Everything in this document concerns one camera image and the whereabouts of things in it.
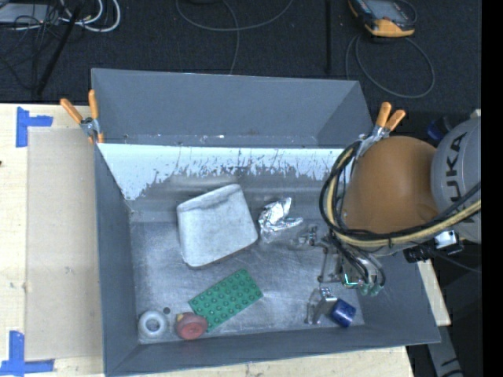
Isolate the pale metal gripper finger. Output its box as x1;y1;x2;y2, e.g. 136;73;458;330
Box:
290;225;321;251
305;287;340;326

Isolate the blue cube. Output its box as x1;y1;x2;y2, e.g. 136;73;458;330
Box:
329;298;358;328

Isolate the crumpled silver foil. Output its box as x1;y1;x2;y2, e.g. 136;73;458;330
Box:
257;196;305;245

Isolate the white tapered container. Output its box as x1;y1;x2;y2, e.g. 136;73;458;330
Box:
175;183;259;269

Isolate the green studded flat plate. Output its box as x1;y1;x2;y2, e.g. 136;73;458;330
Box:
187;268;265;333

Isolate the red round disc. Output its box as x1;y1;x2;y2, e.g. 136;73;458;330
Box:
174;312;209;342

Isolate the grey metal bin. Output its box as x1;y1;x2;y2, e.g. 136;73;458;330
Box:
90;68;442;377

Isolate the pale wood flat board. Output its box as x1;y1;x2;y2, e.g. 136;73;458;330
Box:
24;126;105;363

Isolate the black cylinder on white bracket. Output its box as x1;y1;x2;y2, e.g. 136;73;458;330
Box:
403;229;465;263

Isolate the white ring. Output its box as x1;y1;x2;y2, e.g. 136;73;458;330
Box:
137;309;171;341

